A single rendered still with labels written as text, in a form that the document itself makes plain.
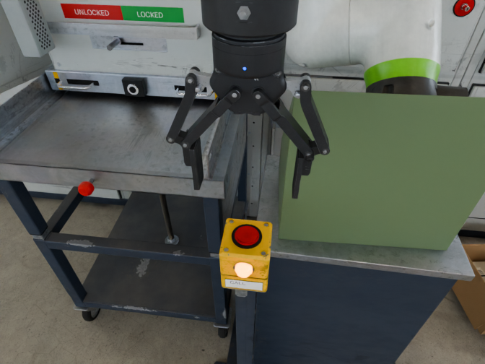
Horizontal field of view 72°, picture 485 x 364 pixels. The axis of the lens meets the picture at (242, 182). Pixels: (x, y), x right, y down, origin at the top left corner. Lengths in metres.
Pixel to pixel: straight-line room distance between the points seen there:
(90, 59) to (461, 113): 0.91
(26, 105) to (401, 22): 0.94
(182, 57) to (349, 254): 0.65
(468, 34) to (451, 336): 1.11
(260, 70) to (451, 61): 1.11
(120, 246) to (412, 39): 0.89
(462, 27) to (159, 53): 0.95
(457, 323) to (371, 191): 1.12
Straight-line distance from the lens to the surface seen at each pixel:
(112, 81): 1.08
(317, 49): 0.72
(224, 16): 0.32
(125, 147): 0.88
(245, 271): 0.54
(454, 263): 0.83
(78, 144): 0.93
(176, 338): 1.47
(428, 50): 0.69
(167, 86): 1.02
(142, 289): 1.40
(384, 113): 0.57
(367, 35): 0.70
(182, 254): 1.01
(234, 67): 0.34
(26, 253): 1.95
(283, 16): 0.33
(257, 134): 1.47
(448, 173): 0.68
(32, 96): 1.14
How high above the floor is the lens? 1.33
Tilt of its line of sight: 42 degrees down
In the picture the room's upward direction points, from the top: straight up
